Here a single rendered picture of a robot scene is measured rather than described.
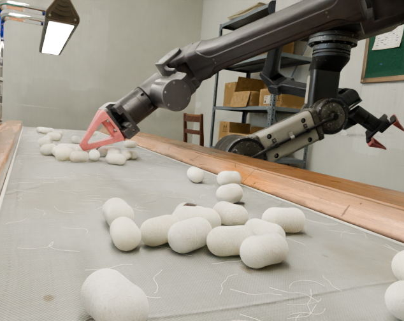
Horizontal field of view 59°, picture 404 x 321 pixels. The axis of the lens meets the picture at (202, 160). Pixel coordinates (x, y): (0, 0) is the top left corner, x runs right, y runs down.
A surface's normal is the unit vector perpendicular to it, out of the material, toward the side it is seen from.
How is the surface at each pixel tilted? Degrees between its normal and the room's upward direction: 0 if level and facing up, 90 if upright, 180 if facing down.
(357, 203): 45
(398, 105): 90
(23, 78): 91
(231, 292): 0
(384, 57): 90
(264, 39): 129
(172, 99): 95
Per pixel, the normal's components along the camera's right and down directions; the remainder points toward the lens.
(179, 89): 0.50, 0.23
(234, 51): -0.32, 0.68
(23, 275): 0.08, -0.99
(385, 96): -0.91, -0.04
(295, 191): -0.58, -0.72
